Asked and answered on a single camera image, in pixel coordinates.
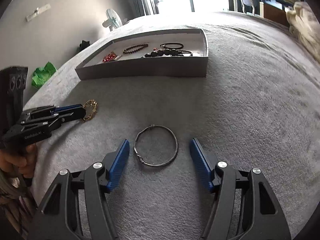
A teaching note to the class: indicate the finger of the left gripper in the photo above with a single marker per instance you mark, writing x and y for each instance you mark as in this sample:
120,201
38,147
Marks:
75,115
67,109

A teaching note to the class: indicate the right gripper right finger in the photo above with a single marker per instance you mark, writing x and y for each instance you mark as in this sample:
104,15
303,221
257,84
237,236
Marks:
261,215

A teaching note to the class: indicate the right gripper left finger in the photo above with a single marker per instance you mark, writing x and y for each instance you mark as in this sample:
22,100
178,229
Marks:
58,215

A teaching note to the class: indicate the patterned sleeve forearm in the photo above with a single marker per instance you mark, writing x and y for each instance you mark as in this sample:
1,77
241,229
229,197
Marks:
17,203

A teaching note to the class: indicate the left hand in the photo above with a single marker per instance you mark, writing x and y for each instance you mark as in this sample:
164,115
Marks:
26,164

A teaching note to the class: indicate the green plastic bag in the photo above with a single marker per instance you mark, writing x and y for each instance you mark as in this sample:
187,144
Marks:
42,75

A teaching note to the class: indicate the black object on floor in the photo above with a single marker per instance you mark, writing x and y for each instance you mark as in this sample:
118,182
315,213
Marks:
83,45

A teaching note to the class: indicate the white standing fan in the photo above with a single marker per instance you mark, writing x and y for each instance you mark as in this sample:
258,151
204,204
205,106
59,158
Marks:
113,20

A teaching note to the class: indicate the grey bed blanket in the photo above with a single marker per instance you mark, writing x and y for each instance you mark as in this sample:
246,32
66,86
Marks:
258,106

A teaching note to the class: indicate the grey cardboard tray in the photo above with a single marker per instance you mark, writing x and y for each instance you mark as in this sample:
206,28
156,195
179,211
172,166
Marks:
172,52

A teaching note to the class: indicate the cream crumpled blanket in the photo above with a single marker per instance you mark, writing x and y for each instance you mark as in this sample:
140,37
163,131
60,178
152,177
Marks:
304,26

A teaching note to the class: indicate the blue desk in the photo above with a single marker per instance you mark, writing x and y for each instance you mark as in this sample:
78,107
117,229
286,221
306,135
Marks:
275,10

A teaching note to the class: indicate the dark metal ring bangle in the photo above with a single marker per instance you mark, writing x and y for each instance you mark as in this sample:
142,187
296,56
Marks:
141,159

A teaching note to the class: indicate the white wall bracket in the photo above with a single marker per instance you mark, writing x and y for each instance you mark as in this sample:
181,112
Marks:
37,12

